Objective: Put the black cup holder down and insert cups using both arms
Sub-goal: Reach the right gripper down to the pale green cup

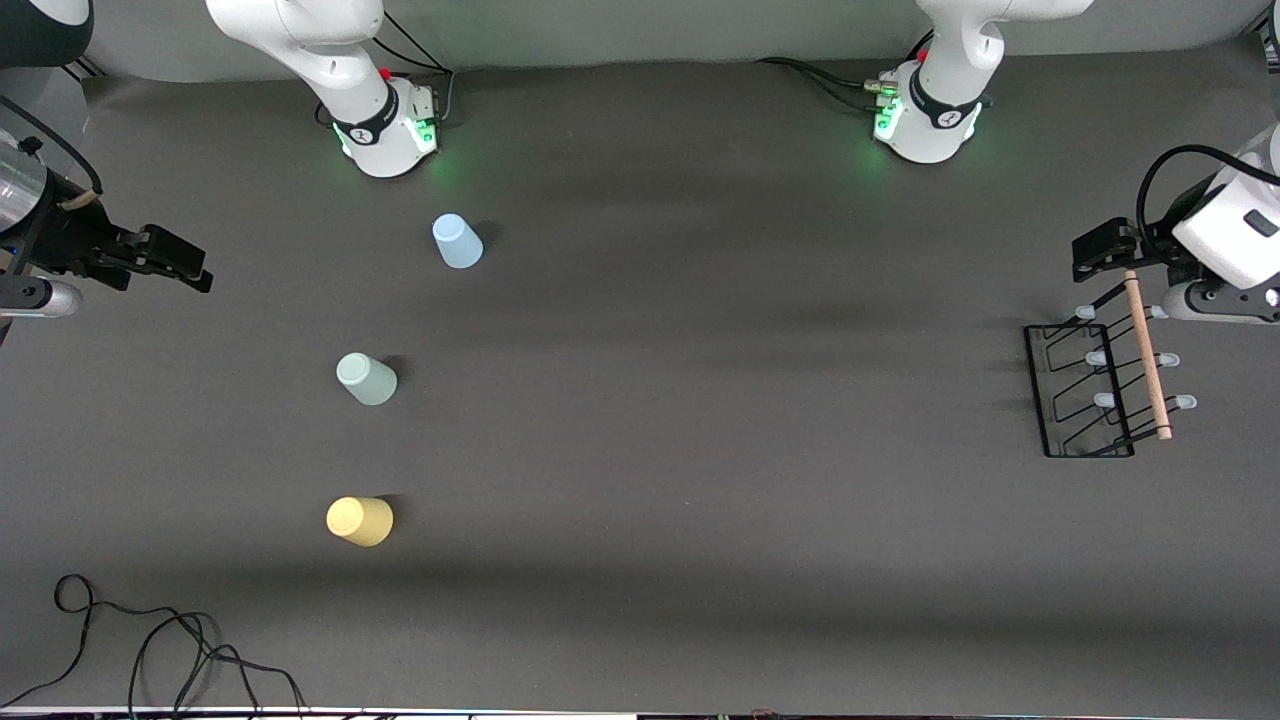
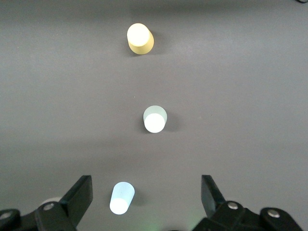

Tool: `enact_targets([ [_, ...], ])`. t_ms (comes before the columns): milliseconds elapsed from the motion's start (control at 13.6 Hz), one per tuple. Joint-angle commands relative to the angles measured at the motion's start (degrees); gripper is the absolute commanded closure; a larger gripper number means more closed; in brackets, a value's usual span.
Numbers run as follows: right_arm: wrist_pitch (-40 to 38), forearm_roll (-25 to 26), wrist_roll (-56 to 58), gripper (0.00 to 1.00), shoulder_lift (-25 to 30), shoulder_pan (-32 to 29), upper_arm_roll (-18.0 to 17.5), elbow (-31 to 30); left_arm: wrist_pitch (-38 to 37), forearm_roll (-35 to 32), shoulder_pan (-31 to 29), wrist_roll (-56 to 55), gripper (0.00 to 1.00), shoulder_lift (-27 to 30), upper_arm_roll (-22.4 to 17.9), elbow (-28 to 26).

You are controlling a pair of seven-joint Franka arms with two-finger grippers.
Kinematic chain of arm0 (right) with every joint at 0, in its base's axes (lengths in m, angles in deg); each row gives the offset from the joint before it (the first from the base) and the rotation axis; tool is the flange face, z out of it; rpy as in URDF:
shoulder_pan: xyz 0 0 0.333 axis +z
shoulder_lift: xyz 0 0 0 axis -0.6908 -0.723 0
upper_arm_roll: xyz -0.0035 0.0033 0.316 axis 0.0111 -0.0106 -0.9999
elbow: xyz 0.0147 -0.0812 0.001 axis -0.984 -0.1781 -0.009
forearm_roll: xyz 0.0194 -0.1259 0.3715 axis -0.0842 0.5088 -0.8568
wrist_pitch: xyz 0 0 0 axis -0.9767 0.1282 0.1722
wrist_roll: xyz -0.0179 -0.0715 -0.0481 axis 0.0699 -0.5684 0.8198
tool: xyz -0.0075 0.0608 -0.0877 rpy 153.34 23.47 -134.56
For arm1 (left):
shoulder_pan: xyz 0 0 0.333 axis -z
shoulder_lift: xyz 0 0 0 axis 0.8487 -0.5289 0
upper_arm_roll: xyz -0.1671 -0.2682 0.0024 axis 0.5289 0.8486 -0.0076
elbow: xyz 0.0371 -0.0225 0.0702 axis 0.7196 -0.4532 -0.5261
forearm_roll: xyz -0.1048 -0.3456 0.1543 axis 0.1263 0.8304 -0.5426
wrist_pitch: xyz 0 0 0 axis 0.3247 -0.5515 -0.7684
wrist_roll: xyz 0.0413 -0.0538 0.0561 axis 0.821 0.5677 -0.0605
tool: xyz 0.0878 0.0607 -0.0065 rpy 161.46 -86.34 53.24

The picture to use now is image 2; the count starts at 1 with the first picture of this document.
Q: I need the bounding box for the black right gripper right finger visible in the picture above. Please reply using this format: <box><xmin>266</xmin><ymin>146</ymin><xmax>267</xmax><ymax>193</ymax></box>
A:
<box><xmin>201</xmin><ymin>175</ymin><xmax>248</xmax><ymax>219</ymax></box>

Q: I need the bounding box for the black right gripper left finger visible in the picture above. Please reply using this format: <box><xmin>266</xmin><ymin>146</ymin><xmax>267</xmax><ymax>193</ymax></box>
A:
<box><xmin>36</xmin><ymin>175</ymin><xmax>93</xmax><ymax>227</ymax></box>

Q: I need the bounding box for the pale green plastic cup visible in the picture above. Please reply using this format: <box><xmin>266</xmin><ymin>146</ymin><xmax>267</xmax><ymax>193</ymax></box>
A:
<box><xmin>142</xmin><ymin>105</ymin><xmax>168</xmax><ymax>134</ymax></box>

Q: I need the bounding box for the yellow plastic cup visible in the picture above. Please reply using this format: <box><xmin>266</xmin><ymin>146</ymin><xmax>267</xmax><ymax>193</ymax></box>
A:
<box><xmin>127</xmin><ymin>23</ymin><xmax>155</xmax><ymax>56</ymax></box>

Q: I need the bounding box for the light blue plastic cup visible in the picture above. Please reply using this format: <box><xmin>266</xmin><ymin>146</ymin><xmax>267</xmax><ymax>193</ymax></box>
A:
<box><xmin>109</xmin><ymin>181</ymin><xmax>136</xmax><ymax>215</ymax></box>

